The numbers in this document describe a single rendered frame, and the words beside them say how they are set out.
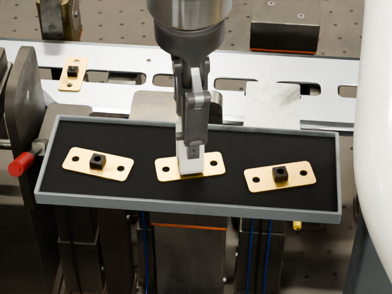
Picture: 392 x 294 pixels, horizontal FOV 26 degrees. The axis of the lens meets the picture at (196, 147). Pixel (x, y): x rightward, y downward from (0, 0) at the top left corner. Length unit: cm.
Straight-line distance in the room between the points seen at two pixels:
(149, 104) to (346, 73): 37
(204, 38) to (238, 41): 110
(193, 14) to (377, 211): 29
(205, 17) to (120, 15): 121
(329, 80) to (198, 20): 61
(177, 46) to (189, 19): 5
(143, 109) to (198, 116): 34
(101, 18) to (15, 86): 92
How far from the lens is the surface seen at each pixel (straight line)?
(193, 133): 95
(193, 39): 87
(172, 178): 104
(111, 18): 205
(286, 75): 143
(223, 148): 108
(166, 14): 85
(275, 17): 150
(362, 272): 116
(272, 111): 120
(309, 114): 137
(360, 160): 69
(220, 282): 119
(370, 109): 70
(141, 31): 200
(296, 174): 105
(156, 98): 126
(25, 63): 119
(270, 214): 101
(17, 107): 115
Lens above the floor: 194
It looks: 46 degrees down
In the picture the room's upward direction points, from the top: straight up
